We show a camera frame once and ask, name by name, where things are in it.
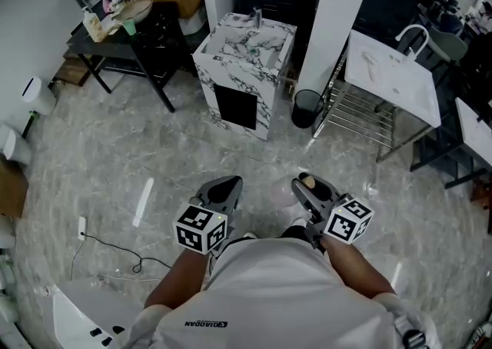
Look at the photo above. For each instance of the person's left forearm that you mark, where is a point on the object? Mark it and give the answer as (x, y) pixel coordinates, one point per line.
(177, 282)

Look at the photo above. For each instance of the green plastic cup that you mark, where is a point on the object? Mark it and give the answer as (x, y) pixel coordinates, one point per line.
(130, 27)

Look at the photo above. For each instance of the brown wooden board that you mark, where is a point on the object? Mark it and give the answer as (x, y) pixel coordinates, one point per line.
(73, 70)

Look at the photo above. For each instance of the white marble sink countertop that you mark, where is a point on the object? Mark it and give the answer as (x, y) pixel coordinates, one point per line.
(238, 65)

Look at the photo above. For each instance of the white rounded container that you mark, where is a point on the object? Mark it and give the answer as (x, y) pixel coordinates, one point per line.
(15, 145)

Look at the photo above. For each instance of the flat brown cardboard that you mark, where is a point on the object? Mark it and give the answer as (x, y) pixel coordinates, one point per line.
(11, 190)

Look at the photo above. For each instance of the black marble side table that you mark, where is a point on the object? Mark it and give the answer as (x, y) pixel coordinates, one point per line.
(153, 40)

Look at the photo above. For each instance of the white ceramic sink basin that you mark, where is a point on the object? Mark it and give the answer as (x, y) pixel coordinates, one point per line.
(392, 74)

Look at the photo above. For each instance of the white power strip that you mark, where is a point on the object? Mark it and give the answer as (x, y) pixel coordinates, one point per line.
(82, 228)

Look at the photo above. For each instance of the metal rack stand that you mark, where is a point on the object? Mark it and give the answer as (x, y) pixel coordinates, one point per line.
(357, 120)

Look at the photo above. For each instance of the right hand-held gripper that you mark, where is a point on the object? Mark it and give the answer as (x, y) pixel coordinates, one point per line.
(346, 224)

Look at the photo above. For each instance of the person's right forearm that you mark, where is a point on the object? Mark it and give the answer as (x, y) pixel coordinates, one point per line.
(353, 266)

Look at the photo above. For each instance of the white plastic bucket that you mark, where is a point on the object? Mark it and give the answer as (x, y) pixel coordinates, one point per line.
(192, 22)

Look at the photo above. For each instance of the pink bottle with tan cap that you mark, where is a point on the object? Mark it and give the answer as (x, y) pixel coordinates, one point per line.
(284, 193)

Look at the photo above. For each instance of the person's white t-shirt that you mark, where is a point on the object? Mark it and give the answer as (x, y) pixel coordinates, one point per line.
(269, 293)

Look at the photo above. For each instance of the person's black trousers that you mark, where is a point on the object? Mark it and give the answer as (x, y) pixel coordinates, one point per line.
(294, 232)

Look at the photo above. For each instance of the cream pump soap bottle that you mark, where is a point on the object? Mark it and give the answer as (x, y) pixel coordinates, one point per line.
(94, 26)

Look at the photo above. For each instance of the white rounded trash can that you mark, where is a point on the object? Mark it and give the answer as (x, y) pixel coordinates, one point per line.
(38, 95)

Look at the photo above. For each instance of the grey-green chair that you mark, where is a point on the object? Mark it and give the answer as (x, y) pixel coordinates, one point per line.
(447, 44)

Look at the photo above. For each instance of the white curved faucet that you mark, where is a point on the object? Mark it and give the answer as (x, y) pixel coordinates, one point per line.
(413, 30)

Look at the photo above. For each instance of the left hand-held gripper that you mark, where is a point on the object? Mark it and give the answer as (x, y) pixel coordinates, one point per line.
(200, 228)

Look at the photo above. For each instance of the black mesh waste bin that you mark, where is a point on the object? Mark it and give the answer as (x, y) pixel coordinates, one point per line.
(307, 109)

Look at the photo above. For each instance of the pink toothbrush cup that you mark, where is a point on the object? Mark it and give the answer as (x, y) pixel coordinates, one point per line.
(107, 4)

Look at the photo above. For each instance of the white table with black frame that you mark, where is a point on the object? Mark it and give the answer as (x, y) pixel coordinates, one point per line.
(474, 128)

